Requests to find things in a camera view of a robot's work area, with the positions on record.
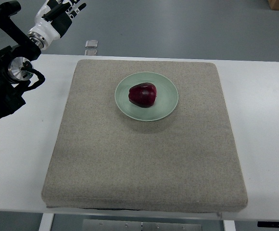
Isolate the white table leg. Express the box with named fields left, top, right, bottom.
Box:
left=38, top=213, right=54, bottom=231
left=223, top=220, right=236, bottom=231

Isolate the white left table leg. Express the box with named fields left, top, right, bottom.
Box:
left=38, top=213, right=54, bottom=231

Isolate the metal table base plate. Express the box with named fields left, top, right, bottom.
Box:
left=82, top=219, right=203, bottom=231

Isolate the red apple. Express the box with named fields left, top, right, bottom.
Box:
left=128, top=82, right=157, bottom=108

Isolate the beige fabric cushion mat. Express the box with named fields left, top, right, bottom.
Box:
left=41, top=60, right=248, bottom=213

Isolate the white right table leg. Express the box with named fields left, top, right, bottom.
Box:
left=223, top=220, right=236, bottom=231

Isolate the light green plate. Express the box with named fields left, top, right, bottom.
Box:
left=114, top=72, right=178, bottom=121

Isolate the black table control panel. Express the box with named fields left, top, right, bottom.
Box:
left=257, top=221, right=279, bottom=228

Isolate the upper floor socket cover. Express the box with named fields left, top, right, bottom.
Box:
left=85, top=40, right=98, bottom=48

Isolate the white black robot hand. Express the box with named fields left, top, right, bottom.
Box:
left=28, top=0, right=87, bottom=46

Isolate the lower floor socket cover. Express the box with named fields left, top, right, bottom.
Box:
left=85, top=49, right=98, bottom=56

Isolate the floor socket cover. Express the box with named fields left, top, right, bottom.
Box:
left=85, top=40, right=98, bottom=48
left=85, top=49, right=98, bottom=56

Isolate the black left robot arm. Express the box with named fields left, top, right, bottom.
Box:
left=0, top=0, right=45, bottom=118

